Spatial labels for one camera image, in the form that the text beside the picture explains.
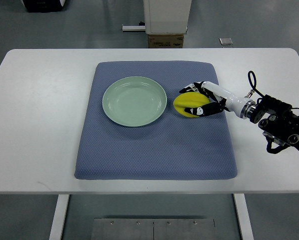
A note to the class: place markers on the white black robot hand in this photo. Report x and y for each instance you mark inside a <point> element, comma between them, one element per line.
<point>220,100</point>

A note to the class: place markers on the yellow starfruit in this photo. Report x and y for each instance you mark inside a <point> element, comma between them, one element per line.
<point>189,100</point>

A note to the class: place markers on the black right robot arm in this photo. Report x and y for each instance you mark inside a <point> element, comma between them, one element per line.
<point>276,118</point>

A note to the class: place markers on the small grey floor plate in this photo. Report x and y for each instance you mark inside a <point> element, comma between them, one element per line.
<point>226,41</point>

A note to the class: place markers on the light green plate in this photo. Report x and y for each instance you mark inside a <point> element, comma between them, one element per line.
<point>134,101</point>

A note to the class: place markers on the brown cardboard box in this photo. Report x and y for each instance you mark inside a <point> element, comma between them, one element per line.
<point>165,41</point>

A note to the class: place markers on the white right table leg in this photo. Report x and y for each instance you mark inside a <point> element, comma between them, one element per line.
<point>243,217</point>

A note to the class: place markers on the white table leg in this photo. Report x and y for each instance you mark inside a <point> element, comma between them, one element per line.
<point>59,217</point>
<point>243,217</point>

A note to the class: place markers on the white metal bar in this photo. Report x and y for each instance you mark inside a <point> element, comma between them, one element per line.
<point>133,28</point>

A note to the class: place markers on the white left table leg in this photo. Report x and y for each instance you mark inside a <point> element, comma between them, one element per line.
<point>59,217</point>

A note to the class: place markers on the grey metal base plate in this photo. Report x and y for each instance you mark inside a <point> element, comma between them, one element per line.
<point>153,229</point>

